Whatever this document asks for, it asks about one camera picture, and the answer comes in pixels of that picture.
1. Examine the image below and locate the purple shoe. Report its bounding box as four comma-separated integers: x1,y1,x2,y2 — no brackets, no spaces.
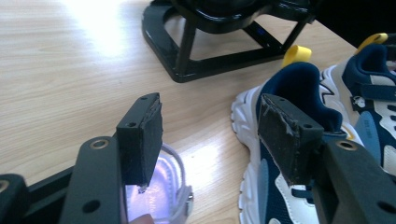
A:
124,143,194,224

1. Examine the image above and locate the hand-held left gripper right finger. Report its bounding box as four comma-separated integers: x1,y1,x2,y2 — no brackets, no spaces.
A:
258,92,396,224

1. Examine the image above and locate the navy and white sneaker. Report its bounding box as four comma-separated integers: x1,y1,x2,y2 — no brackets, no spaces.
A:
230,45,365,224
320,32,396,178

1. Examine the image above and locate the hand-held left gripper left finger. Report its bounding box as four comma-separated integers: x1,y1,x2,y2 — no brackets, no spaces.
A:
59,92,163,224

